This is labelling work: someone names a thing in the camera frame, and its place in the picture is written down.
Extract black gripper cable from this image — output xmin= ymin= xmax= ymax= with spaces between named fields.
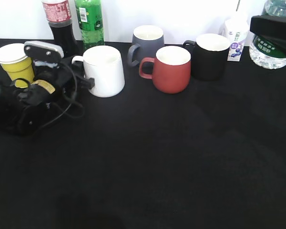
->
xmin=38 ymin=61 xmax=85 ymax=129

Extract white yogurt bottle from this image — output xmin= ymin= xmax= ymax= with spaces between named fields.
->
xmin=221 ymin=11 xmax=250 ymax=62

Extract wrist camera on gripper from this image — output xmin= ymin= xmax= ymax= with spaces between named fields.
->
xmin=24 ymin=41 xmax=64 ymax=63

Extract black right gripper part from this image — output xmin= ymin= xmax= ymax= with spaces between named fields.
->
xmin=250 ymin=15 xmax=286 ymax=55

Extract white ceramic mug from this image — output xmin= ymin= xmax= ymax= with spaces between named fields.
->
xmin=71 ymin=45 xmax=125 ymax=98

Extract red ceramic mug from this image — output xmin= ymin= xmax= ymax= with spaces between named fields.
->
xmin=139 ymin=46 xmax=191 ymax=94

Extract clear water bottle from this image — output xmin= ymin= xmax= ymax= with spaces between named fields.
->
xmin=249 ymin=0 xmax=286 ymax=69

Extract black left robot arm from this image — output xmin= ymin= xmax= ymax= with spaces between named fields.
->
xmin=0 ymin=62 xmax=95 ymax=135

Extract black ceramic mug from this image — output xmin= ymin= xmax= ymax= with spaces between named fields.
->
xmin=182 ymin=33 xmax=231 ymax=81

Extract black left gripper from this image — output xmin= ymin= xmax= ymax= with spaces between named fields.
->
xmin=16 ymin=62 xmax=95 ymax=107

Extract green soda bottle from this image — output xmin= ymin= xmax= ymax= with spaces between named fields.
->
xmin=74 ymin=0 xmax=104 ymax=51

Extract grey ceramic mug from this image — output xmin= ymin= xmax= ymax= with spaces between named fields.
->
xmin=127 ymin=25 xmax=164 ymax=67

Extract dark cola bottle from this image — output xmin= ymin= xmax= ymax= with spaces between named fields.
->
xmin=41 ymin=0 xmax=79 ymax=57

